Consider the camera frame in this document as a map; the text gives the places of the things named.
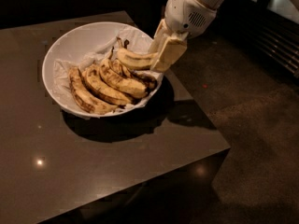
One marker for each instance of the leftmost spotted banana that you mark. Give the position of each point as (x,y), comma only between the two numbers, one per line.
(83,98)

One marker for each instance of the spotted banana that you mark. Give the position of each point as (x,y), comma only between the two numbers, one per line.
(101,90)
(83,98)
(130,86)

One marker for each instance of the yellow banana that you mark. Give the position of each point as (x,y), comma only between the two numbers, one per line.
(134,60)

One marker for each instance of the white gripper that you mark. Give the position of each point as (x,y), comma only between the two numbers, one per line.
(186,13)

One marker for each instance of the white round bowl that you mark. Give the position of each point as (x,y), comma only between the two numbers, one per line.
(78,42)

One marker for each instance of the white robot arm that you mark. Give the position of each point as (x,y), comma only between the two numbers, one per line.
(182,19)

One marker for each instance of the dark wall radiator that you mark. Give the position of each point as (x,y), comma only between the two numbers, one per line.
(270,26)

